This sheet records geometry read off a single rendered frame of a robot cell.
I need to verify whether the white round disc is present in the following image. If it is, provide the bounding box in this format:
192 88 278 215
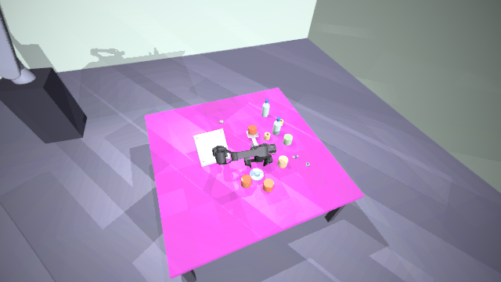
250 168 264 181

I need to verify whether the brown cylinder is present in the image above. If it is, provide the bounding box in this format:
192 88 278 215
241 175 251 188
262 179 274 192

